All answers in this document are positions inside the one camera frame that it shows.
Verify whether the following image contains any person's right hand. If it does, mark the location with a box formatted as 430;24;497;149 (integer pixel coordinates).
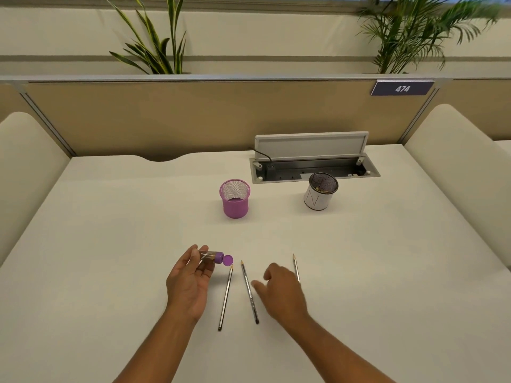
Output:
252;263;311;326

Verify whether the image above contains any person's left hand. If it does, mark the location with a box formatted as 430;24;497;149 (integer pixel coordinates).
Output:
166;245;216;322

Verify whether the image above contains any clear bottle with purple cap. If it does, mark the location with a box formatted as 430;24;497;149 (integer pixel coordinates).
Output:
198;249;234;268

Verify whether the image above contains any person's left forearm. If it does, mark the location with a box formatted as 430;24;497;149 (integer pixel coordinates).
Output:
113;308;201;383

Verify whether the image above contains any person's right forearm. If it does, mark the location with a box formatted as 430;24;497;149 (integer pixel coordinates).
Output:
280;311;397;383

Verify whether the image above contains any black pencil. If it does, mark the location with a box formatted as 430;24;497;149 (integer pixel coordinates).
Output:
240;260;260;325

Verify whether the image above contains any dark striped pencil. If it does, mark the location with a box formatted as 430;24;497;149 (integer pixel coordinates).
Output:
218;265;234;331

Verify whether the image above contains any purple mesh pen cup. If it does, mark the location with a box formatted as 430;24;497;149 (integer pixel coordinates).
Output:
219;179;252;219

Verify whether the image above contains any white mesh pen cup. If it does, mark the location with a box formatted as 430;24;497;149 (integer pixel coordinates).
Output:
303;172;339;211

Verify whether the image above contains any beige desk divider panel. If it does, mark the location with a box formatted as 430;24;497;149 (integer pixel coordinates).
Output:
0;74;511;162

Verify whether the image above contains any snake plant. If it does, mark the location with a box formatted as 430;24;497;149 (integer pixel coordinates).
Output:
102;0;189;75

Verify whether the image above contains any dark blue number sign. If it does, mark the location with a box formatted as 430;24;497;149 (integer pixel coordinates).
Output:
370;80;435;97

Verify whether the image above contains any palm plant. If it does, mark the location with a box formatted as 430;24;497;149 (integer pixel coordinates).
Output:
355;0;501;74

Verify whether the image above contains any metal desk cable box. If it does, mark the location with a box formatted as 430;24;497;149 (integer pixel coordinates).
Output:
250;153;381;184

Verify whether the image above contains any grey cable box lid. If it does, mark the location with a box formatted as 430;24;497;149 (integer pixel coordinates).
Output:
254;131;369;161

